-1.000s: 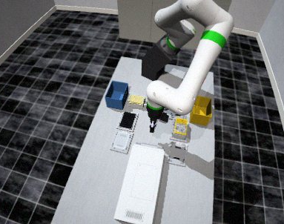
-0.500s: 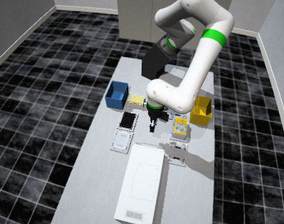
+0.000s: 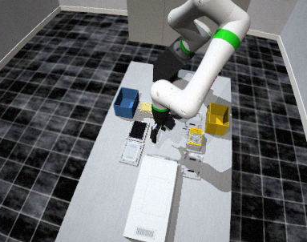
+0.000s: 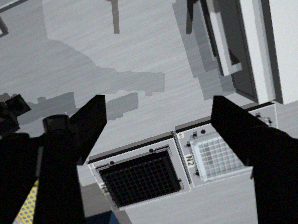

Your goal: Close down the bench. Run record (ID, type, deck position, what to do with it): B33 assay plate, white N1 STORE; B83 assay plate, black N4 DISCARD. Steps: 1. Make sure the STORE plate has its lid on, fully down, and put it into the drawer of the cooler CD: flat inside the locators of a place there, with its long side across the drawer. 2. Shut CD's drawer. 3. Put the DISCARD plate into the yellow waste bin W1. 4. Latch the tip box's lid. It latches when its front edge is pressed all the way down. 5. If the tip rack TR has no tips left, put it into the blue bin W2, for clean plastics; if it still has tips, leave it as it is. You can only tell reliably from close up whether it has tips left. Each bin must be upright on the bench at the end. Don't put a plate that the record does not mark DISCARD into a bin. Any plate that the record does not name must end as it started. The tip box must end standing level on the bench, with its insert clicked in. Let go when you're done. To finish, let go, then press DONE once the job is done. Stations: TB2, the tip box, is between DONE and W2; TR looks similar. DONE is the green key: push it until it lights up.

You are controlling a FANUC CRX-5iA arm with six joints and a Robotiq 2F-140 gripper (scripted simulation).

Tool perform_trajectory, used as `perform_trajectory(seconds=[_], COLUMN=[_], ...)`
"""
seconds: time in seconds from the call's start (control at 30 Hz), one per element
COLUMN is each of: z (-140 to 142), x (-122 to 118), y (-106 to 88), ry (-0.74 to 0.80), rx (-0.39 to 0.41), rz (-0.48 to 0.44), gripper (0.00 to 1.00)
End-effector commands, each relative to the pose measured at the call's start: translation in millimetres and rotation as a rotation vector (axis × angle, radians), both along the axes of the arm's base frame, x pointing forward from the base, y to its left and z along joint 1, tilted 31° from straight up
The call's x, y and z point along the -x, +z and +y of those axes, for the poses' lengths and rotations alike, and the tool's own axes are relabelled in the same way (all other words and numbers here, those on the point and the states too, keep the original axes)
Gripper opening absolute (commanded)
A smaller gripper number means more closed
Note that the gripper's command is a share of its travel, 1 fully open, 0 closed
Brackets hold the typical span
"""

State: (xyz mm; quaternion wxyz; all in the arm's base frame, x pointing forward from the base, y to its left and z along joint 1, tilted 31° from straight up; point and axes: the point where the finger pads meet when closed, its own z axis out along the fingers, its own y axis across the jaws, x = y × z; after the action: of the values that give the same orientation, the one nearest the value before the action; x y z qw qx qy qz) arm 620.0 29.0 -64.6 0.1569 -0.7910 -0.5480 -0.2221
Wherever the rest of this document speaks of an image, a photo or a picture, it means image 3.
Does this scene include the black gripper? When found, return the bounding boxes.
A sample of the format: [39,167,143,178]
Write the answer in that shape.
[150,116,168,144]

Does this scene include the yellow bin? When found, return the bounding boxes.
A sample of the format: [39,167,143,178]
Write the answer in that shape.
[205,103,228,136]

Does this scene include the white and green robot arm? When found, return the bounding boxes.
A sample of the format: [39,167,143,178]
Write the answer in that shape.
[150,0,251,119]

